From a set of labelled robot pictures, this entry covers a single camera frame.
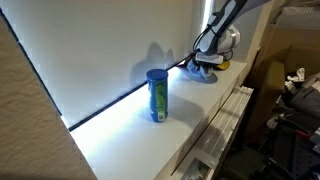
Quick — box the grey baseball cap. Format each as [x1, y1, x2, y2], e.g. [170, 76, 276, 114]
[187, 60, 218, 84]

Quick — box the blue tennis ball can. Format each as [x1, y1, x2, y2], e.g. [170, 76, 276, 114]
[146, 69, 168, 122]

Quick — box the cardboard box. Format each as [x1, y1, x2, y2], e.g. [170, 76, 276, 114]
[251, 6, 320, 88]

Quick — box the cluttered dark equipment pile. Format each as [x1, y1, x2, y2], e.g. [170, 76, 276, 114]
[227, 73, 320, 180]

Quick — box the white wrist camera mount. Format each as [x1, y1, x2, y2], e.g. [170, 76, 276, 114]
[195, 52, 223, 65]

